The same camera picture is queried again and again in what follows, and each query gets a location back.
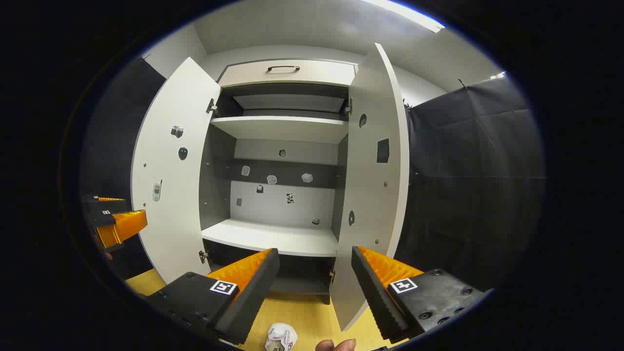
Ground white cabinet shelf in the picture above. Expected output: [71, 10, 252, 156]
[201, 218, 339, 257]
[211, 116, 349, 144]

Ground black backdrop cloth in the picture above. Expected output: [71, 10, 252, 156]
[80, 56, 546, 293]

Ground white cabinet door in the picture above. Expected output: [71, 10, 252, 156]
[329, 43, 410, 332]
[131, 57, 222, 285]

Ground long ceiling light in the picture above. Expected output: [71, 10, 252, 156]
[363, 0, 445, 33]

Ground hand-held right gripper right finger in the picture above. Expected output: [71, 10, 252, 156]
[351, 246, 488, 343]

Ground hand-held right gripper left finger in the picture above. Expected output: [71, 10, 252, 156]
[146, 248, 281, 346]

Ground white canvas shoe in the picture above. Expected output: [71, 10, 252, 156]
[265, 323, 298, 351]

